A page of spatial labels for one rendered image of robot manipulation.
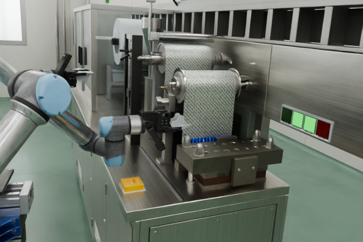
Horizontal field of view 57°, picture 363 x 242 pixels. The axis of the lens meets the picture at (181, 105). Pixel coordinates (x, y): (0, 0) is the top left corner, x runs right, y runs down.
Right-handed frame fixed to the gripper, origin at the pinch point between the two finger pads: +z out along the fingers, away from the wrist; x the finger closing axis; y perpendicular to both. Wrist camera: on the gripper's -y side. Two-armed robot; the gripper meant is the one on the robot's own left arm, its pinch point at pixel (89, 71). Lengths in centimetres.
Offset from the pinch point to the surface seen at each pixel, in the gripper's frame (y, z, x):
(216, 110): -1, 24, 71
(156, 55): -16.5, 15.4, 35.5
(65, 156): 148, 58, -167
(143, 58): -14.4, 10.3, 32.6
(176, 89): -9, 8, 61
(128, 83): 1.7, 11.3, 20.4
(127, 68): -5.0, 12.9, 16.1
